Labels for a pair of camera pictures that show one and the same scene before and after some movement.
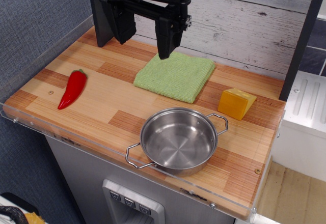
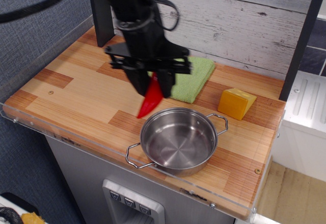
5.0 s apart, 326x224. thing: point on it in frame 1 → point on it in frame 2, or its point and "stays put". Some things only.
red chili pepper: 77,82 → 154,96
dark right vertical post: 304,38 stays put
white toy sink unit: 300,141 stays put
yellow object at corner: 32,218 stays put
